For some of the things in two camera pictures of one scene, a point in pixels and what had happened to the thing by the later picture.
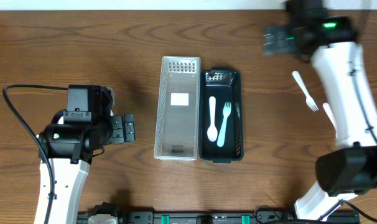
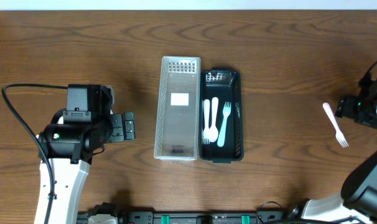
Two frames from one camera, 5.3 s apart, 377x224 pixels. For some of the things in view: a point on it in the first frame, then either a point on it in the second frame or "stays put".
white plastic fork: (328, 111) stays put
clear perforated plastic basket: (176, 134) stays put
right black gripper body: (274, 40) → (341, 107)
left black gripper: (128, 127) stays put
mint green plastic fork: (227, 109) stays put
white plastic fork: (309, 101) → (206, 132)
